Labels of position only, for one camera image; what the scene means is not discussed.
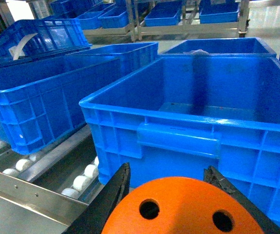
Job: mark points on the distant blue bin left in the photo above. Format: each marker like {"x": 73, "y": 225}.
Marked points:
{"x": 114, "y": 18}

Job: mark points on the back middle blue bin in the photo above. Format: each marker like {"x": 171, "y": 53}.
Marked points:
{"x": 133, "y": 56}

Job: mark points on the back right blue bin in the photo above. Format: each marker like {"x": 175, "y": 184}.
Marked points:
{"x": 233, "y": 47}

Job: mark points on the front middle blue bin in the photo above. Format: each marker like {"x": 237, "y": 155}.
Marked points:
{"x": 39, "y": 101}

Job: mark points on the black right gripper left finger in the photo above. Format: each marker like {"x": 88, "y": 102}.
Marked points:
{"x": 95, "y": 216}

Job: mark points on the tilted blue crate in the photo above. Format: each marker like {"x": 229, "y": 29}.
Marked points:
{"x": 49, "y": 35}

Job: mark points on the distant blue bin right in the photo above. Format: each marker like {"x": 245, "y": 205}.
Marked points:
{"x": 219, "y": 13}

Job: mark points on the distant blue bin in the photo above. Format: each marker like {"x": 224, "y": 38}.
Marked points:
{"x": 219, "y": 13}
{"x": 114, "y": 18}
{"x": 164, "y": 14}

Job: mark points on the orange cylindrical cap 4680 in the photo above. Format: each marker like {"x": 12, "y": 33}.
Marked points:
{"x": 180, "y": 205}

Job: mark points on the front right blue bin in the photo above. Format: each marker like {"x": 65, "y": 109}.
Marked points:
{"x": 181, "y": 114}

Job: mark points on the distant blue bin middle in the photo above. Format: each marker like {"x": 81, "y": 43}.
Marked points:
{"x": 164, "y": 14}

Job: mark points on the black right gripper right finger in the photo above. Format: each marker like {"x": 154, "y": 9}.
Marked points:
{"x": 215, "y": 178}

